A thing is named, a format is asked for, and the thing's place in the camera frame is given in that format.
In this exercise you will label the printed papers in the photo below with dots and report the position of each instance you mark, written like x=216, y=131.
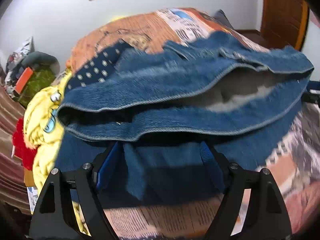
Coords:
x=32, y=200

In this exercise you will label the brown wooden door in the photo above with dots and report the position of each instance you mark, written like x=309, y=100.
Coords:
x=282, y=12

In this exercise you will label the pile of mixed clutter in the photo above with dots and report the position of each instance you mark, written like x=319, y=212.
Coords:
x=15, y=60

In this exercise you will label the grey pillow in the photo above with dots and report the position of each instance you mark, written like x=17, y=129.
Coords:
x=41, y=58

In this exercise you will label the green patterned cloth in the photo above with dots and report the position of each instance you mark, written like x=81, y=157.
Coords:
x=40, y=81

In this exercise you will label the striped brown curtain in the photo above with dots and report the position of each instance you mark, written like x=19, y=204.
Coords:
x=10, y=175

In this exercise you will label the orange box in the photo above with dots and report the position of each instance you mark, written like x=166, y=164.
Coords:
x=23, y=80

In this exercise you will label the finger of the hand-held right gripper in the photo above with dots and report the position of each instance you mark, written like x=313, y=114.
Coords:
x=313, y=92

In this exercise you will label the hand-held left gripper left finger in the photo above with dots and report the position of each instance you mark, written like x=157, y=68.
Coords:
x=107, y=166

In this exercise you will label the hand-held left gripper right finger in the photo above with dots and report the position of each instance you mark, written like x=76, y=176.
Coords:
x=205, y=152

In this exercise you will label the red garment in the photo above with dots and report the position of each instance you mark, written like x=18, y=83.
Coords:
x=23, y=147

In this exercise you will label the grey bag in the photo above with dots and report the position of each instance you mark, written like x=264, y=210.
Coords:
x=223, y=20

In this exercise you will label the navy dotted cloth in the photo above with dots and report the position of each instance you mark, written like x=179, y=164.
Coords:
x=97, y=70

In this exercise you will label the blue denim jacket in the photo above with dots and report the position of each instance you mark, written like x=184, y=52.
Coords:
x=160, y=85

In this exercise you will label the yellow cartoon garment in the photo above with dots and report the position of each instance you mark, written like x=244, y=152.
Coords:
x=42, y=110

